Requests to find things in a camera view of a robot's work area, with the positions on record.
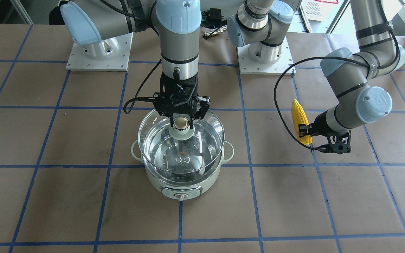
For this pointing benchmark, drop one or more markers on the glass pot lid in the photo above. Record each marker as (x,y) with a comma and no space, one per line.
(180,150)

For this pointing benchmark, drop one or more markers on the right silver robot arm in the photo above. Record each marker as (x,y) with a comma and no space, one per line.
(177,25)

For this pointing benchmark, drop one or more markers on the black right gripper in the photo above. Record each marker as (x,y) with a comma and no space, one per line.
(203,108)

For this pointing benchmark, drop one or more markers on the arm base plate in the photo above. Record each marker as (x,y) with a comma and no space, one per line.
(112,54)
(260,59)

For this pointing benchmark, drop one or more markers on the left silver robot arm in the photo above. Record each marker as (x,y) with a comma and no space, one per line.
(262,25)

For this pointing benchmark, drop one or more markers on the yellow corn cob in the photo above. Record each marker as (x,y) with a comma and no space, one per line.
(299,117)

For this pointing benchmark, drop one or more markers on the pale green electric pot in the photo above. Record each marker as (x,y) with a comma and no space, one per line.
(184,186)

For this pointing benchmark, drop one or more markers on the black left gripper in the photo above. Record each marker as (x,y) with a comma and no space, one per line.
(320,124)

